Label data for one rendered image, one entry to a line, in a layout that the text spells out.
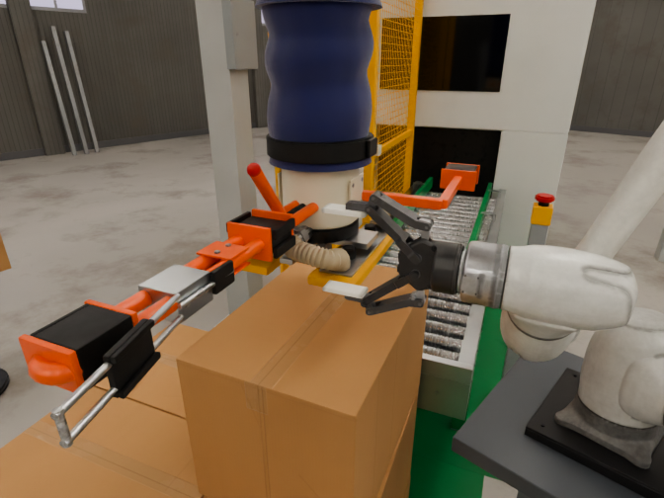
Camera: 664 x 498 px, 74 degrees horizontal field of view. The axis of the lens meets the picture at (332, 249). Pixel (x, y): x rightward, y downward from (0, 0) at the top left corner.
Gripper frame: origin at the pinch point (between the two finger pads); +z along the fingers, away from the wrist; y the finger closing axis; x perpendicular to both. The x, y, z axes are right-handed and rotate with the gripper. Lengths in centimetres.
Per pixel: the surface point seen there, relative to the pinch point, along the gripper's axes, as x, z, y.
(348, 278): 11.5, 1.4, 10.9
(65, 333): -35.6, 14.3, -2.4
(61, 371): -38.5, 11.8, -0.6
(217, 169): 128, 119, 25
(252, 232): -3.0, 12.9, -2.0
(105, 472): -8, 59, 69
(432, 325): 92, -4, 69
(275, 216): 4.7, 12.9, -2.3
